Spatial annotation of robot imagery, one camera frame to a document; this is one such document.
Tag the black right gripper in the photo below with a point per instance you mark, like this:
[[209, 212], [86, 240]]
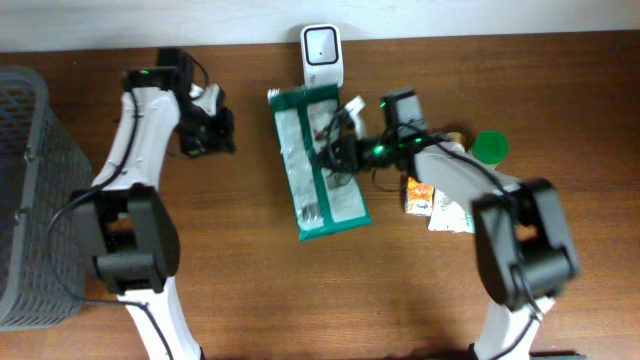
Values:
[[354, 157]]

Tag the white barcode scanner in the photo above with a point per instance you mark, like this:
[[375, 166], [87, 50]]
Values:
[[322, 58]]

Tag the white tube gold cap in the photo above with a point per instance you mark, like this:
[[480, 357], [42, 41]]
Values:
[[448, 216]]

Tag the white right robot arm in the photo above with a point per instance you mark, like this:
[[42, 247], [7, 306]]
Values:
[[525, 254]]

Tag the grey plastic basket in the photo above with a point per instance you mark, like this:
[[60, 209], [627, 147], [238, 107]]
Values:
[[41, 166]]

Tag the green 3M gloves package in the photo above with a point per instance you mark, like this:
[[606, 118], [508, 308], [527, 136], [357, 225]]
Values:
[[325, 202]]

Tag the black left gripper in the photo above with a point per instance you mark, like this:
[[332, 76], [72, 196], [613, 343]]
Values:
[[222, 139]]

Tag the green lid jar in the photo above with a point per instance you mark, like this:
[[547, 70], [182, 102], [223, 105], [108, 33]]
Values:
[[490, 147]]

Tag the orange tissue packet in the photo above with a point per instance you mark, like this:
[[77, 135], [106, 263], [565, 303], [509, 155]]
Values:
[[419, 198]]

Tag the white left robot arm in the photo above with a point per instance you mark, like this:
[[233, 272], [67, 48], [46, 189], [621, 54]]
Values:
[[126, 236]]

